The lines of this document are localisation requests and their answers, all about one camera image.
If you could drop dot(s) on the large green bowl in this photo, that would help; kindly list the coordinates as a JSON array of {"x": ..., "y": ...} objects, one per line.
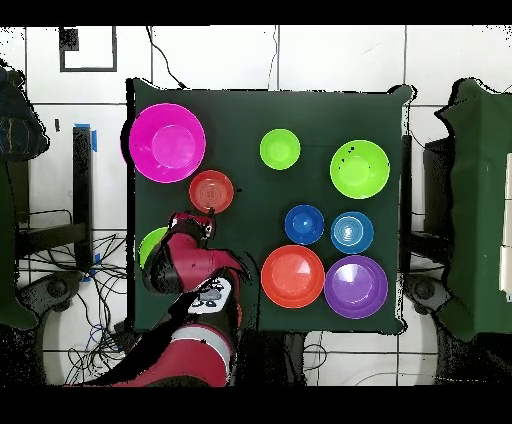
[
  {"x": 150, "y": 242},
  {"x": 360, "y": 170}
]

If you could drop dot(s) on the small green bowl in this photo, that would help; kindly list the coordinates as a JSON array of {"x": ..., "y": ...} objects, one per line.
[{"x": 280, "y": 149}]

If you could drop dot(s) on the small dark blue bowl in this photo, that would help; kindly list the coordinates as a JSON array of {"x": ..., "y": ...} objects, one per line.
[{"x": 304, "y": 224}]

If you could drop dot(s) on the large orange bowl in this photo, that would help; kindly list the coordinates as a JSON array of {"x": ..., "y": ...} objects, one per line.
[{"x": 292, "y": 278}]

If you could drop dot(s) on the purple bowl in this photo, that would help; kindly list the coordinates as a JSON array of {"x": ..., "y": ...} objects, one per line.
[{"x": 356, "y": 288}]

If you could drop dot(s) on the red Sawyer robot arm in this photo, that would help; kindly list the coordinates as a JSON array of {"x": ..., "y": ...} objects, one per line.
[{"x": 192, "y": 260}]

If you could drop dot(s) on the large pink bowl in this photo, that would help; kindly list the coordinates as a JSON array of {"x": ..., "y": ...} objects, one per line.
[{"x": 168, "y": 144}]

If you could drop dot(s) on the blue tape strip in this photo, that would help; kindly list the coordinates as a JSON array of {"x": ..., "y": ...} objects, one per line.
[{"x": 94, "y": 140}]

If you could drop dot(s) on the black floor box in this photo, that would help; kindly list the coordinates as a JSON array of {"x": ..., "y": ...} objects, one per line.
[{"x": 124, "y": 338}]

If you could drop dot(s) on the dark green table cloth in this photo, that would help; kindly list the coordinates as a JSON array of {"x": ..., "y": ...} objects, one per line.
[{"x": 260, "y": 112}]

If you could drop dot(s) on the black office chair base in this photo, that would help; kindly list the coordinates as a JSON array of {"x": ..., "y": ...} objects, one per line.
[
  {"x": 424, "y": 290},
  {"x": 56, "y": 288}
]

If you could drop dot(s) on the green cloth side table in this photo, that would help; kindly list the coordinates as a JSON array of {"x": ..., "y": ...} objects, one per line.
[
  {"x": 8, "y": 240},
  {"x": 476, "y": 200}
]

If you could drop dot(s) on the light blue translucent bowl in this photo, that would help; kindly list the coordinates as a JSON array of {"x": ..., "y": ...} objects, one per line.
[{"x": 352, "y": 232}]

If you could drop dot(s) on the person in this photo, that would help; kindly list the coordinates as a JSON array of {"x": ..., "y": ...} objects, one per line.
[{"x": 20, "y": 124}]

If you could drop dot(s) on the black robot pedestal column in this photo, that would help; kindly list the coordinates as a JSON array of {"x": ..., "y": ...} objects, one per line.
[{"x": 272, "y": 360}]

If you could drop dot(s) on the black floor frame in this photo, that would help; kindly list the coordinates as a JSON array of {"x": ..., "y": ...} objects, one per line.
[{"x": 68, "y": 40}]

